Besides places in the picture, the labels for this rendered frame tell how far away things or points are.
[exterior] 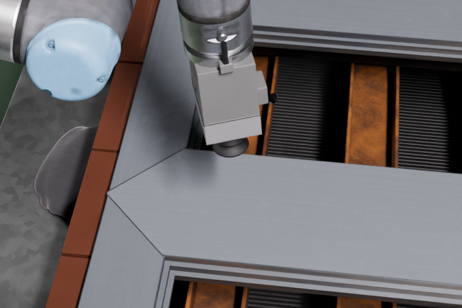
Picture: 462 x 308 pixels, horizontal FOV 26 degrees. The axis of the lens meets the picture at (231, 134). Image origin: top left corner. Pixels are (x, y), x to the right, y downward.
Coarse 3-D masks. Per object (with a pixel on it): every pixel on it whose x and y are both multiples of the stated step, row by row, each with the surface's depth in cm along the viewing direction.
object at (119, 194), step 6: (132, 180) 132; (120, 186) 132; (126, 186) 132; (108, 192) 131; (114, 192) 131; (120, 192) 131; (126, 192) 131; (114, 198) 130; (120, 198) 130; (126, 198) 130; (120, 204) 130; (126, 204) 130
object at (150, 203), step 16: (176, 160) 135; (144, 176) 133; (160, 176) 133; (176, 176) 133; (144, 192) 131; (160, 192) 131; (128, 208) 129; (144, 208) 129; (160, 208) 129; (144, 224) 127; (160, 224) 127; (160, 240) 126
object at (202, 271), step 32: (256, 32) 154; (288, 32) 154; (320, 32) 153; (192, 128) 140; (160, 288) 122; (288, 288) 123; (320, 288) 123; (352, 288) 123; (384, 288) 122; (416, 288) 122; (448, 288) 122
